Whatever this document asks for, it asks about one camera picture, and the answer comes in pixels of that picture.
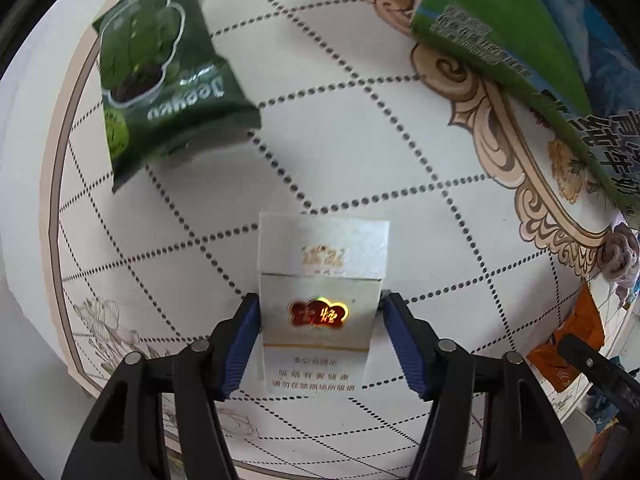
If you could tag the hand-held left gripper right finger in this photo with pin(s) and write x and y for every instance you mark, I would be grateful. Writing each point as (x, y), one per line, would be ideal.
(407, 350)

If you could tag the green milk carton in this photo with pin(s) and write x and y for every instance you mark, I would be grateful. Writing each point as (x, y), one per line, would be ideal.
(530, 60)

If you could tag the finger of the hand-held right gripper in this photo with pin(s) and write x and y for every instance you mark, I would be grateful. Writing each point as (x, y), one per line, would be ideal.
(595, 367)

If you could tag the crumpled purple wrapper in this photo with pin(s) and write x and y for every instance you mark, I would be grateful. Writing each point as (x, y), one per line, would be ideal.
(621, 255)

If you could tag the patterned round tablecloth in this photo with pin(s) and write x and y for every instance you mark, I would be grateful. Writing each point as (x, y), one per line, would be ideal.
(320, 200)

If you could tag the white cigarette pack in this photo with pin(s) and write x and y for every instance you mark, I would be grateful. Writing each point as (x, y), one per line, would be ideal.
(320, 310)

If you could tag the green snack packet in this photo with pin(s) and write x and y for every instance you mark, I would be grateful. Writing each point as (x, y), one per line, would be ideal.
(167, 67)

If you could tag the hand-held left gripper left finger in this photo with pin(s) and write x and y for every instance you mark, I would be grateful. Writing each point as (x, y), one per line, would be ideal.
(241, 345)

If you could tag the orange snack packet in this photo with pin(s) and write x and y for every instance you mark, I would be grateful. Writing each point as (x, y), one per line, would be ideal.
(567, 345)

